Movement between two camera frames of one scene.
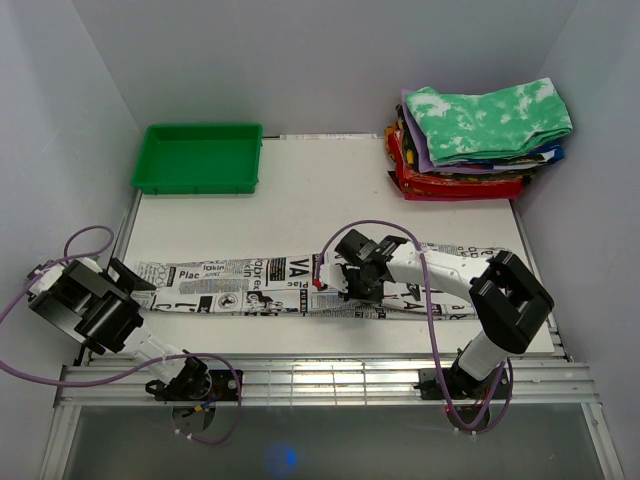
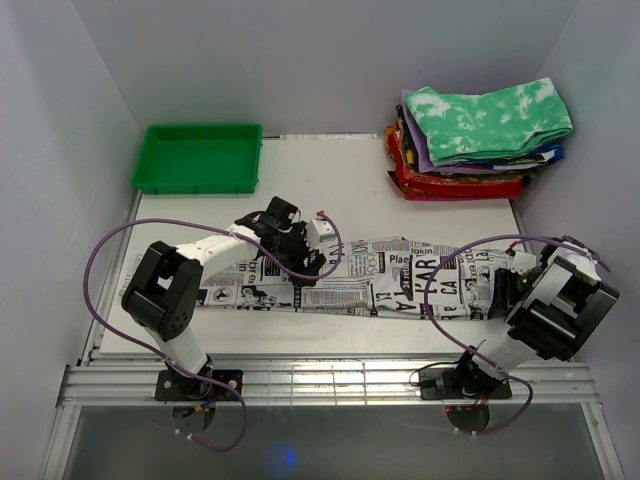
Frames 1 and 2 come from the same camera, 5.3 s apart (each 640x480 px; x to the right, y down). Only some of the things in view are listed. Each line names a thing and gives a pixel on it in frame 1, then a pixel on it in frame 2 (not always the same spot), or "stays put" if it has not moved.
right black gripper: x=351 y=294 -> x=503 y=279
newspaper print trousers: x=284 y=286 stays put
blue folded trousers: x=558 y=155 stays put
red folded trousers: x=424 y=186 stays put
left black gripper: x=128 y=280 -> x=299 y=233
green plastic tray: x=185 y=159 stays put
